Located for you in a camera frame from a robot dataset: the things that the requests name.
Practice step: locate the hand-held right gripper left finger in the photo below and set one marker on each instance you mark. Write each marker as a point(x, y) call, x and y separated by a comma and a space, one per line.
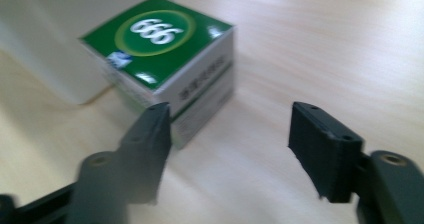
point(140, 164)

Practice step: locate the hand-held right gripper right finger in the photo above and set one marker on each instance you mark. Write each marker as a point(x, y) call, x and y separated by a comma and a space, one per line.
point(336, 157)

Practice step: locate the green and white box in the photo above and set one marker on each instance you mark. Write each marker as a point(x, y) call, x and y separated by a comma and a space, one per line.
point(156, 54)

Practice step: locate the white container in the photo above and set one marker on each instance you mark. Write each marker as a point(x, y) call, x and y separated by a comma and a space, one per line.
point(50, 34)

